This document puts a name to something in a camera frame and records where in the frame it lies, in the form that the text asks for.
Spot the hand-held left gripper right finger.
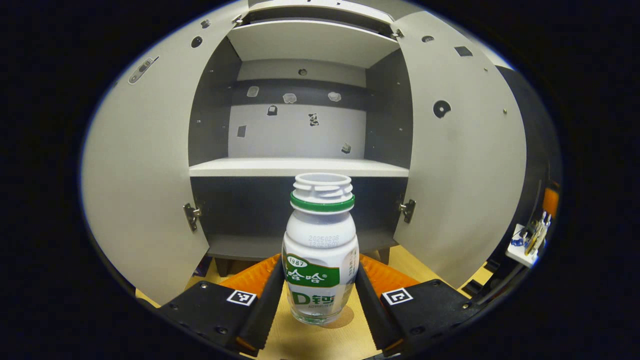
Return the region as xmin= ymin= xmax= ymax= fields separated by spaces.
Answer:
xmin=354 ymin=253 xmax=484 ymax=357

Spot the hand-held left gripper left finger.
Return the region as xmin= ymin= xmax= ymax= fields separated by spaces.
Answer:
xmin=156 ymin=253 xmax=287 ymax=358

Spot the white green drink bottle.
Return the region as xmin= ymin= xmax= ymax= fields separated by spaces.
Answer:
xmin=281 ymin=172 xmax=360 ymax=326

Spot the brown round coaster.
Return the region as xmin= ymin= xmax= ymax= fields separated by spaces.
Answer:
xmin=320 ymin=305 xmax=356 ymax=329

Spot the grey open cabinet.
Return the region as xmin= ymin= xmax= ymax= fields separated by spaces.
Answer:
xmin=187 ymin=0 xmax=416 ymax=278

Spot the white board with cables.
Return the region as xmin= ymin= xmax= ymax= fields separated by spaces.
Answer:
xmin=505 ymin=210 xmax=552 ymax=267

